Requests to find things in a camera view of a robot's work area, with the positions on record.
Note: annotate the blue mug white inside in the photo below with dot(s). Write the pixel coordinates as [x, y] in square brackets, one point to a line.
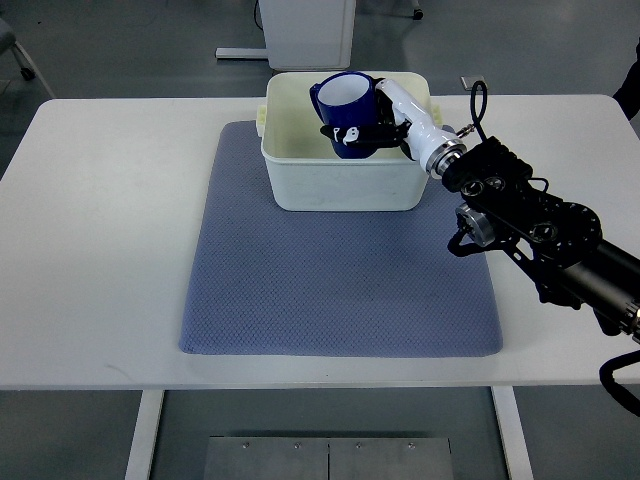
[345, 102]

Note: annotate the white right table leg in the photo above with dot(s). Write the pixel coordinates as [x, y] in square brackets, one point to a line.
[511, 432]

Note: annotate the white table leg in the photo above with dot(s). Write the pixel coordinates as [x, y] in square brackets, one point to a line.
[144, 438]
[511, 432]

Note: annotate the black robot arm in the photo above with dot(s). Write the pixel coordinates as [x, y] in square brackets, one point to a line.
[559, 245]

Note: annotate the grey office chair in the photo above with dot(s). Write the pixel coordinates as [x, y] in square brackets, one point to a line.
[28, 68]

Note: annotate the grey floor outlet plate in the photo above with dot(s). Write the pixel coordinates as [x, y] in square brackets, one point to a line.
[468, 81]

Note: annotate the white cabinet with base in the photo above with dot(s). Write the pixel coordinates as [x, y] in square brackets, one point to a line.
[301, 36]

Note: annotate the blue quilted mat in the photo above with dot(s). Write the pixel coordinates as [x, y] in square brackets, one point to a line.
[266, 281]

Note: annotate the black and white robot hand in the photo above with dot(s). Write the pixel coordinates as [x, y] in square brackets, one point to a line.
[403, 122]

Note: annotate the black caster wheel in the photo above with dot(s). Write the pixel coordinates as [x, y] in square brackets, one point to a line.
[418, 13]

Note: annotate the person in black clothes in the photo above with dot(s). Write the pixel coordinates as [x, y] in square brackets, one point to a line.
[627, 95]

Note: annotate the white plastic box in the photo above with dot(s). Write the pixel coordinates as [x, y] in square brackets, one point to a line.
[307, 175]

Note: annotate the white left table leg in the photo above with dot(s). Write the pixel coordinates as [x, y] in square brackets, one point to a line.
[144, 438]

